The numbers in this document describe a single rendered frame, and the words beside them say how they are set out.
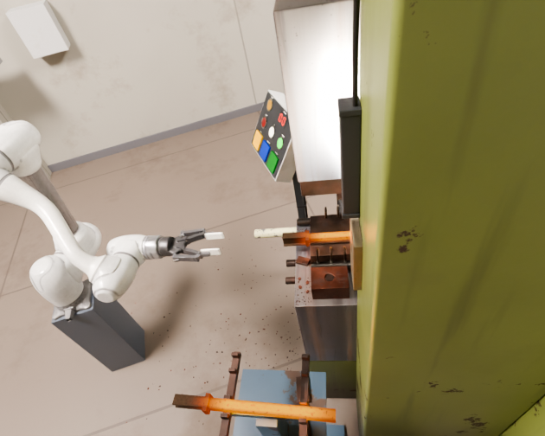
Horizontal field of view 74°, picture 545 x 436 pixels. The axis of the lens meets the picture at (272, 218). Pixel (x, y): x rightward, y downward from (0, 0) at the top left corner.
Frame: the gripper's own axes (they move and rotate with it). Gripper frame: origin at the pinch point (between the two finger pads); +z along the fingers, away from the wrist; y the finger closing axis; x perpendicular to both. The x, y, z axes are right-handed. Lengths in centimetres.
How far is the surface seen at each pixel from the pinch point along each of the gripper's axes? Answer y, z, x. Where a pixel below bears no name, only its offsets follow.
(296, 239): 0.6, 30.3, 0.6
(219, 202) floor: -129, -48, -100
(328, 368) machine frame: 22, 37, -60
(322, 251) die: 5.7, 39.1, -0.5
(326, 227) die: -5.4, 41.0, -0.7
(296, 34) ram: 13, 39, 72
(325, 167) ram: 13, 42, 41
